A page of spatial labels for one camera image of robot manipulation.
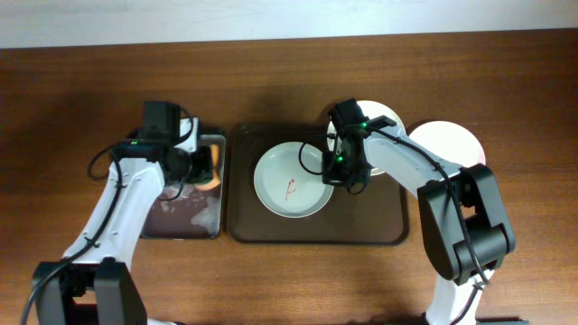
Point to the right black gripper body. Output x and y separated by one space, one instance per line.
339 176

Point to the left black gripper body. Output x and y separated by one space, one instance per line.
199 167

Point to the green and orange sponge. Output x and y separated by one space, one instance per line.
215 178

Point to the white plate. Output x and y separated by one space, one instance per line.
452 142
284 187
371 109

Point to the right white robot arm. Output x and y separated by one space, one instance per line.
465 226

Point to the small black metal tray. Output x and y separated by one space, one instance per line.
184 212

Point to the large brown serving tray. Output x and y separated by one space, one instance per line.
378 216

